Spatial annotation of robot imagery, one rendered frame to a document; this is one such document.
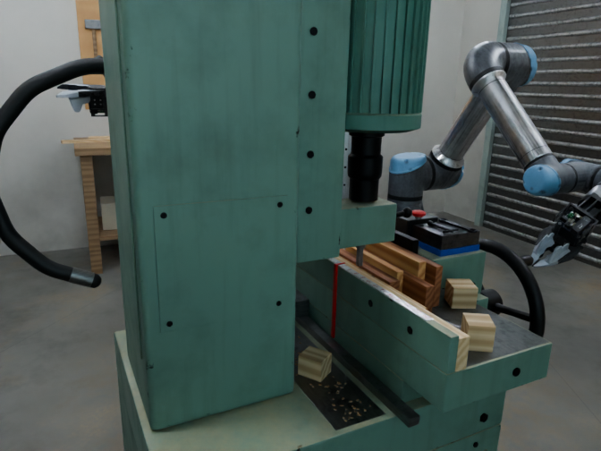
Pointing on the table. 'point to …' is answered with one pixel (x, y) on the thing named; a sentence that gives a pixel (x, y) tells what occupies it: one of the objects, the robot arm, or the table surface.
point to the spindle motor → (386, 65)
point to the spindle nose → (365, 166)
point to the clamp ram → (406, 242)
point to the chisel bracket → (367, 223)
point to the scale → (383, 291)
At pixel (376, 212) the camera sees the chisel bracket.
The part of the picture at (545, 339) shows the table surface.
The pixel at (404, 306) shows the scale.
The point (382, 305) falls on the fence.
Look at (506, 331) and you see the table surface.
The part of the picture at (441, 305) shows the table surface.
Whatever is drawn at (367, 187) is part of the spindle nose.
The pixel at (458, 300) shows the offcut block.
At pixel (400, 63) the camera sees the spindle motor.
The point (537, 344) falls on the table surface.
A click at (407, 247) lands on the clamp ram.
